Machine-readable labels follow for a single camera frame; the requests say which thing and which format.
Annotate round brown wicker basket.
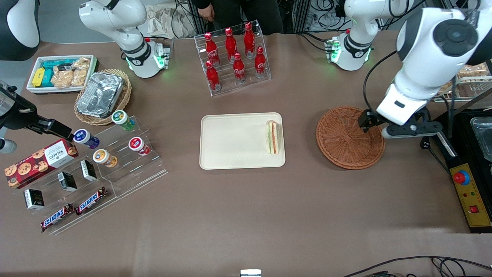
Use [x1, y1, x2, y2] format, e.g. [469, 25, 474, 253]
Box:
[316, 106, 386, 170]

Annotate Snickers bar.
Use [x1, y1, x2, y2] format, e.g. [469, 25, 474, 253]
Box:
[40, 204, 74, 233]
[75, 187, 108, 216]

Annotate long teal box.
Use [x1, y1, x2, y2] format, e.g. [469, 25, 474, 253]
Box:
[42, 59, 76, 70]

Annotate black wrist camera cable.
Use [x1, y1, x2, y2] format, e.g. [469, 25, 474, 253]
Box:
[362, 50, 399, 114]

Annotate green lidded cup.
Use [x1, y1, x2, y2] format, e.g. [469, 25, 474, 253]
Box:
[111, 110, 136, 131]

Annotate red cola bottle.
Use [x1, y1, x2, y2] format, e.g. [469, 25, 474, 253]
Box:
[205, 60, 221, 92]
[204, 33, 221, 67]
[233, 52, 246, 84]
[244, 22, 256, 58]
[225, 28, 238, 62]
[254, 46, 267, 78]

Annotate small black box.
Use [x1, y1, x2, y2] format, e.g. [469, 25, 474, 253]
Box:
[57, 172, 78, 192]
[80, 160, 97, 182]
[24, 189, 45, 210]

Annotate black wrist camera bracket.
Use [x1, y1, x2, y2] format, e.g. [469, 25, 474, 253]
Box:
[0, 88, 74, 141]
[358, 109, 386, 132]

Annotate black machine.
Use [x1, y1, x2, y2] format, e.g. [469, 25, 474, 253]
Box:
[432, 109, 492, 234]

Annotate black power cable with plug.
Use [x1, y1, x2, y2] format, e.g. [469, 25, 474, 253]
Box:
[420, 138, 450, 175]

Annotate person in dark clothes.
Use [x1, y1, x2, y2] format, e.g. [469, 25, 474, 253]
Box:
[191, 0, 285, 36]

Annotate black left wrist camera bracket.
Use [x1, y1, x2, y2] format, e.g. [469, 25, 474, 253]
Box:
[358, 109, 386, 132]

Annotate crumpled beige bag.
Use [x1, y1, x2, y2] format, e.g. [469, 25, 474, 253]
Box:
[146, 4, 200, 39]

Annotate blue lidded cup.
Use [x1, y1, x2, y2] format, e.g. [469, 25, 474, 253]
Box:
[73, 129, 100, 150]

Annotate red lidded cup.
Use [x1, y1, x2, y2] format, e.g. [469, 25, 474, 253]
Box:
[128, 137, 151, 156]

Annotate white plastic bin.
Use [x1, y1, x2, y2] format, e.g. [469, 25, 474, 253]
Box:
[26, 55, 100, 95]

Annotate red Walkers cookie box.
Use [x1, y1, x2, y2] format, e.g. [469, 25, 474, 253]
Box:
[5, 138, 79, 189]

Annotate yellow control panel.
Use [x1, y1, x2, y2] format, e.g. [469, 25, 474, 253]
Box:
[450, 163, 492, 228]

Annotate clear acrylic bottle rack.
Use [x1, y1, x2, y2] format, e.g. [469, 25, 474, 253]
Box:
[194, 20, 272, 97]

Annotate thin black cable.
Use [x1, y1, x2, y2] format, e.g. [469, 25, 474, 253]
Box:
[342, 255, 492, 277]

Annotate triangular sandwich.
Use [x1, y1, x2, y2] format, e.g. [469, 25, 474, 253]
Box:
[266, 120, 280, 155]

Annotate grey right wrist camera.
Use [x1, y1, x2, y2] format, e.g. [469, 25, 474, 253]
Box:
[0, 138, 18, 154]

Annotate black right wrist camera bracket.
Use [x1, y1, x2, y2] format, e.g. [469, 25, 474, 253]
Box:
[0, 88, 74, 141]

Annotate beige rectangular tray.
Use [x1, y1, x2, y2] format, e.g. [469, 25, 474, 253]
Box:
[199, 112, 286, 170]

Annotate orange lidded cup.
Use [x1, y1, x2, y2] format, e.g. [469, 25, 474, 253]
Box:
[93, 149, 118, 168]

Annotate white wire rack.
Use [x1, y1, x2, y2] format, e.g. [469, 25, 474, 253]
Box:
[434, 63, 492, 102]

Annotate steel tray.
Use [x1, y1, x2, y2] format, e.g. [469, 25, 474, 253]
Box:
[470, 117, 492, 162]

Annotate aluminium foil tray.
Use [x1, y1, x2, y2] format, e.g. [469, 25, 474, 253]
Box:
[81, 72, 124, 118]

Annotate oval light wicker basket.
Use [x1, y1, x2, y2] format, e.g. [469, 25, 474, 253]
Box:
[74, 69, 132, 126]

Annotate clear acrylic stepped display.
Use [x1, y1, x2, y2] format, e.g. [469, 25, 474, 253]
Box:
[73, 115, 168, 199]
[6, 152, 118, 236]

